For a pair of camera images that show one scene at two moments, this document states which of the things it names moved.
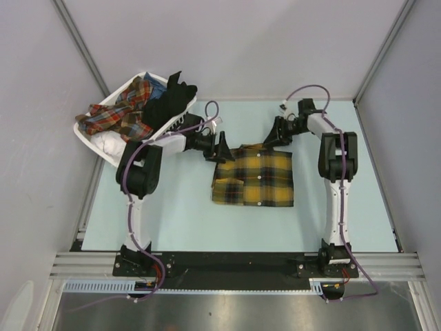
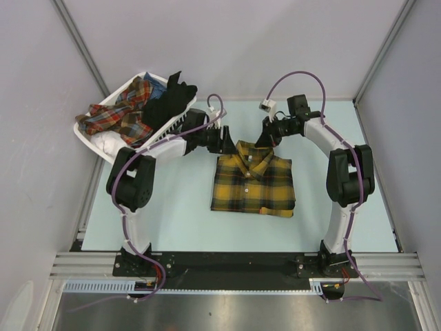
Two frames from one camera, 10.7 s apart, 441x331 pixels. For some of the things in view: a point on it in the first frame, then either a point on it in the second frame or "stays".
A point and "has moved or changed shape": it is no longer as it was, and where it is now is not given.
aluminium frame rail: (99, 266) stays
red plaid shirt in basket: (125, 114) stays
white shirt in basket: (111, 142) stays
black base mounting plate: (241, 267) stays
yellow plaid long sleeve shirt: (257, 176) has moved or changed shape
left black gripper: (212, 152) → (225, 145)
